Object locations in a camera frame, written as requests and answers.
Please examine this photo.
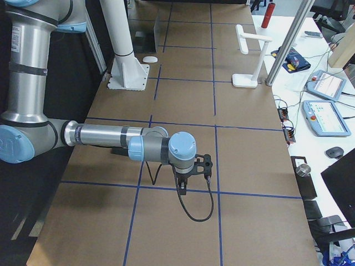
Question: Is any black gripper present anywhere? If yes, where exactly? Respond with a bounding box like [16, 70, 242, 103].
[175, 166, 197, 195]

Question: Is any white computer mouse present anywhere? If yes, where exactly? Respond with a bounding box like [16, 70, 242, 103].
[143, 56, 158, 63]

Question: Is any grey laptop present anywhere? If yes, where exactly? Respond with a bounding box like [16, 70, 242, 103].
[133, 13, 160, 54]

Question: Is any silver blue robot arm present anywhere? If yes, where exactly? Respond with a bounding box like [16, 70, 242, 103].
[1, 1, 199, 194]

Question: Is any white desk lamp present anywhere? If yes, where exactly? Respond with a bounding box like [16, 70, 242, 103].
[231, 24, 273, 89]

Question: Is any dark grey desk mouse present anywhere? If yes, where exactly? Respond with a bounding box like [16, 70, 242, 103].
[325, 146, 344, 160]

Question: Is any lower orange black adapter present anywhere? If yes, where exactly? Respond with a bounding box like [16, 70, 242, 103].
[282, 126, 296, 145]

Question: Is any orange black adapter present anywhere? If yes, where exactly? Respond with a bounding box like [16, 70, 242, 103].
[277, 108, 289, 121]
[282, 126, 296, 145]

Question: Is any silver metal cylinder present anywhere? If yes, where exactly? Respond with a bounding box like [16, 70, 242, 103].
[295, 163, 311, 177]

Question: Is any black box on edge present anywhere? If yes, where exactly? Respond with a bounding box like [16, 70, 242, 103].
[291, 156, 317, 200]

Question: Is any upper orange black adapter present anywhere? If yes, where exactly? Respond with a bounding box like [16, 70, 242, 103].
[277, 108, 289, 121]

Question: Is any black office chair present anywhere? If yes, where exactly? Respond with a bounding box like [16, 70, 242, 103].
[303, 201, 354, 252]

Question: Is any lower teach pendant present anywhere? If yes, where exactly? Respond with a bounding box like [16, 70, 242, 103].
[302, 100, 351, 137]

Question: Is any teach pendant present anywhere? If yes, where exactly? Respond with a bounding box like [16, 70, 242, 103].
[306, 70, 346, 102]
[302, 100, 351, 137]

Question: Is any black monitor corner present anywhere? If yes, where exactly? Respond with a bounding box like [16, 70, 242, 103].
[321, 149, 354, 227]

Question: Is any blue yellow pouch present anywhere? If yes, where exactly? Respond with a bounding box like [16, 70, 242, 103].
[282, 48, 311, 73]

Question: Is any upper teach pendant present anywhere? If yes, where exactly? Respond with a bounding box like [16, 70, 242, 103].
[306, 70, 346, 102]

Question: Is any grey remote on desk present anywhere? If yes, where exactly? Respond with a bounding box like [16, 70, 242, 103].
[304, 31, 323, 38]

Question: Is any red bottle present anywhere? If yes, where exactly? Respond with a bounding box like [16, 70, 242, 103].
[261, 2, 276, 28]

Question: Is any wooden board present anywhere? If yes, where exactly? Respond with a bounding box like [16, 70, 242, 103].
[328, 24, 354, 68]

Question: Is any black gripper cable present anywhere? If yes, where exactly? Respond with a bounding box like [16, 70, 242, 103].
[145, 160, 214, 222]

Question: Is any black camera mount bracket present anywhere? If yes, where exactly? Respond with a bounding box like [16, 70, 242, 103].
[192, 154, 213, 180]

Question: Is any white camera pole stand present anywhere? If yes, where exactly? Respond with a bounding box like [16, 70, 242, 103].
[100, 0, 150, 91]

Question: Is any aluminium frame post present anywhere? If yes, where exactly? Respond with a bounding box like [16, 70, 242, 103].
[265, 0, 315, 86]

